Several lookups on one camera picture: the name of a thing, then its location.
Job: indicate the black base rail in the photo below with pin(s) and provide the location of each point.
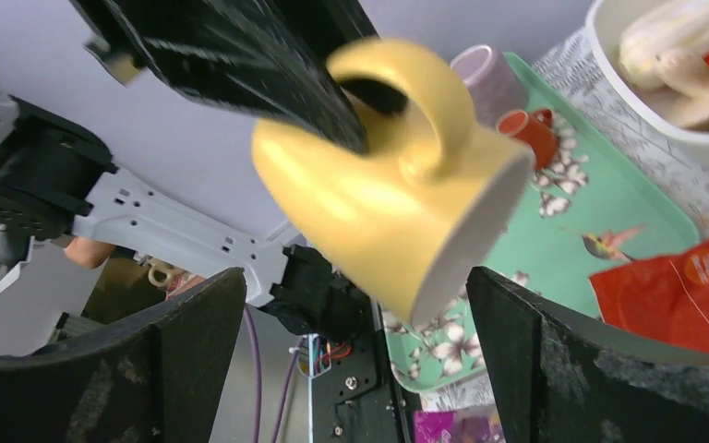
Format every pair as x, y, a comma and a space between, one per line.
358, 400

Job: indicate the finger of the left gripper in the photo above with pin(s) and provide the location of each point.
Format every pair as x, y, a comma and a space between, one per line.
265, 58

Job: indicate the cassava chips bag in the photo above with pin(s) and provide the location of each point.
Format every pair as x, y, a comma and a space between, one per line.
663, 298

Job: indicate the floral tablecloth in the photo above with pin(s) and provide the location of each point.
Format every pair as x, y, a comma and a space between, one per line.
571, 69

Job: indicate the purple candy bag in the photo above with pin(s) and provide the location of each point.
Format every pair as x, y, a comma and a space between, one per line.
470, 425

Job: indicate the yellow mug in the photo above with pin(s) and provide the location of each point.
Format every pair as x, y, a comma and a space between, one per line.
407, 221

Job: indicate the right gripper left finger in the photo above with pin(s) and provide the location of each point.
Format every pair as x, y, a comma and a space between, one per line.
155, 376

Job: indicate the white vegetable tub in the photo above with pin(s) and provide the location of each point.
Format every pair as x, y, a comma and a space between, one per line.
604, 23

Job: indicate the green floral tray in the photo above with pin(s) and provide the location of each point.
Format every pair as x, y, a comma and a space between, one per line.
590, 188

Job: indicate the toy mushroom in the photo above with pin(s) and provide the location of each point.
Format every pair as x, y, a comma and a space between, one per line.
688, 75

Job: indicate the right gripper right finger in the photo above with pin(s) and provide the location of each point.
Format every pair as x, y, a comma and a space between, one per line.
561, 376

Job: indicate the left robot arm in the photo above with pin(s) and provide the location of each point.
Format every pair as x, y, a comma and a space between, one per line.
57, 179

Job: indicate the small orange cup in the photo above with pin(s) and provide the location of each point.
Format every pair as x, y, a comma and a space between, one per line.
533, 128

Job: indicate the toy napa cabbage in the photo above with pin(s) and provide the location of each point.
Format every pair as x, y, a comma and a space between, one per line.
669, 26

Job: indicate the lilac mug black handle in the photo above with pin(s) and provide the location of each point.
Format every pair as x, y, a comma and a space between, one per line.
493, 85

